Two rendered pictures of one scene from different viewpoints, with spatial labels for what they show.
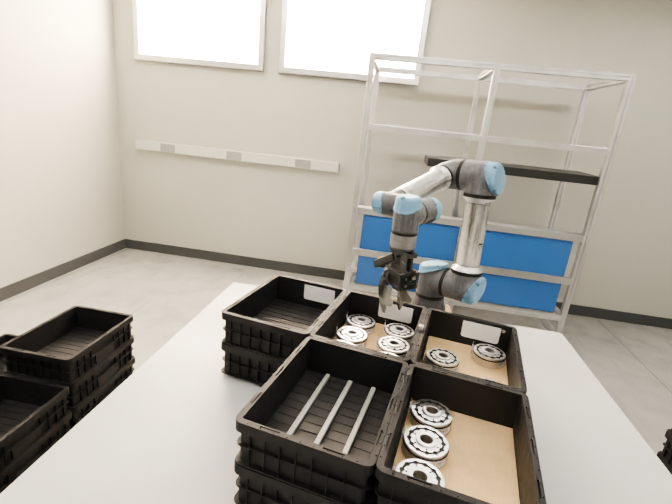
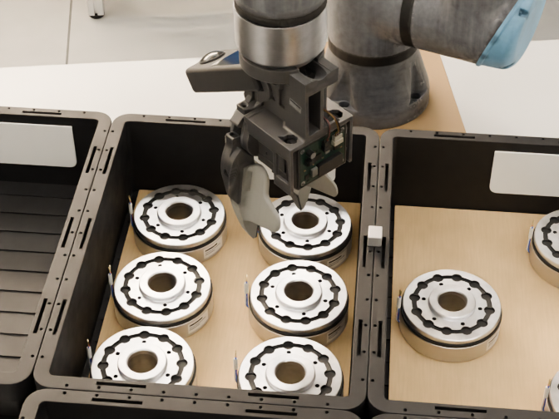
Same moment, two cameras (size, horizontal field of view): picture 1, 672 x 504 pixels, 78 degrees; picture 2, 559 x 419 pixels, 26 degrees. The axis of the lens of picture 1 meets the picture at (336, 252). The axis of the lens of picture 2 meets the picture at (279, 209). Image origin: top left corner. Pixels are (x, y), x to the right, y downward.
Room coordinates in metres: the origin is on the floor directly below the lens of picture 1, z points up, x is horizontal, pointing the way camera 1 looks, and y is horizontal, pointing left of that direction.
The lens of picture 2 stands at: (0.36, -0.02, 1.77)
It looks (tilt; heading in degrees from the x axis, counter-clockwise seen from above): 42 degrees down; 348
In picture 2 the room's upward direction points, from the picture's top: straight up
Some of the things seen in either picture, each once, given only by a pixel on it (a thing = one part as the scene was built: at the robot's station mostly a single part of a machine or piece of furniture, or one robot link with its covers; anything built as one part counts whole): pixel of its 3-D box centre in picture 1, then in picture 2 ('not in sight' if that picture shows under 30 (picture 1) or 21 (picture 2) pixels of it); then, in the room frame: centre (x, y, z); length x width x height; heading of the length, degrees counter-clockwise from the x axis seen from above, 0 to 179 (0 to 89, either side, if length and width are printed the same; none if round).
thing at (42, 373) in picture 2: (373, 323); (224, 250); (1.23, -0.15, 0.92); 0.40 x 0.30 x 0.02; 163
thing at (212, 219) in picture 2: (361, 320); (179, 215); (1.36, -0.12, 0.86); 0.10 x 0.10 x 0.01
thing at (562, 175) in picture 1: (506, 168); not in sight; (3.22, -1.21, 1.32); 1.20 x 0.45 x 0.06; 83
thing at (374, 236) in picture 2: not in sight; (374, 236); (1.20, -0.29, 0.94); 0.02 x 0.01 x 0.01; 163
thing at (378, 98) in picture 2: (428, 303); (373, 64); (1.61, -0.41, 0.85); 0.15 x 0.15 x 0.10
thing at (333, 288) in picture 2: (393, 344); (299, 295); (1.21, -0.22, 0.86); 0.10 x 0.10 x 0.01
